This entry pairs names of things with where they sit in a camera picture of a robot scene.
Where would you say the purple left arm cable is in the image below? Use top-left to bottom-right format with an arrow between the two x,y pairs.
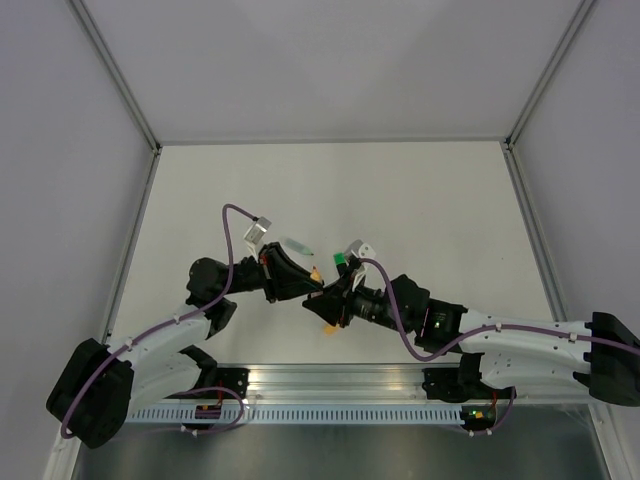
59,203 -> 261,441

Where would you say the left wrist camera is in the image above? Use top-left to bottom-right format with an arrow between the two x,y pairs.
243,216 -> 272,259

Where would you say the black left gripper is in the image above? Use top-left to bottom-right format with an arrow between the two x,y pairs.
222,242 -> 324,303

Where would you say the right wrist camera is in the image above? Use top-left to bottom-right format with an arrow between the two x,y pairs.
344,239 -> 376,291

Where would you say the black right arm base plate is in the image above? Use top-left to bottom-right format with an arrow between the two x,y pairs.
422,367 -> 511,403

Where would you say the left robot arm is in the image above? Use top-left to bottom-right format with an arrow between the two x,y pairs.
46,242 -> 323,448

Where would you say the right aluminium frame post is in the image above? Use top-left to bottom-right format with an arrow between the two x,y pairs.
502,0 -> 598,151

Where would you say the white slotted cable duct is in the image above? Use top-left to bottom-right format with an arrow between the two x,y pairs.
127,403 -> 463,427

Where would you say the aluminium frame post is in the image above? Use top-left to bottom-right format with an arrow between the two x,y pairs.
502,0 -> 598,151
66,0 -> 162,155

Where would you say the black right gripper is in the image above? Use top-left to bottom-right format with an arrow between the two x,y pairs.
302,265 -> 411,335

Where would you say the left aluminium frame post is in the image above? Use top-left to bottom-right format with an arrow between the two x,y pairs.
66,0 -> 162,155

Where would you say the pale green highlighter pen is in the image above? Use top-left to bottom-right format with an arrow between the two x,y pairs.
282,237 -> 314,256

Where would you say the black green-tipped marker pen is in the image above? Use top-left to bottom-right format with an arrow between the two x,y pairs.
333,252 -> 349,277

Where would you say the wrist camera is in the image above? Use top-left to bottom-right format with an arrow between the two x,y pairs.
344,239 -> 376,291
243,216 -> 272,259

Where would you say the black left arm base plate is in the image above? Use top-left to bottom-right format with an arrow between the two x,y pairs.
214,367 -> 250,399

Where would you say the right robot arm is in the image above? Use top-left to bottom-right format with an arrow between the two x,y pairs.
303,268 -> 639,407

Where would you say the aluminium mounting rail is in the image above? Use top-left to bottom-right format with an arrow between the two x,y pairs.
214,363 -> 614,404

